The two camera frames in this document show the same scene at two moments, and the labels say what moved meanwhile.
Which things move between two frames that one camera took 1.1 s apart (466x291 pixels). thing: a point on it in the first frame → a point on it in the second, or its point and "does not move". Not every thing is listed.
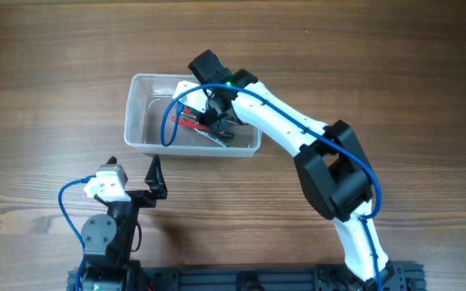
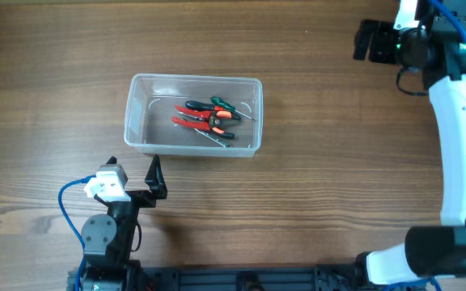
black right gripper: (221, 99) → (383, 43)
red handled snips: (188, 118) does not move
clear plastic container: (149, 127) does not move
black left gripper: (154, 179) does not move
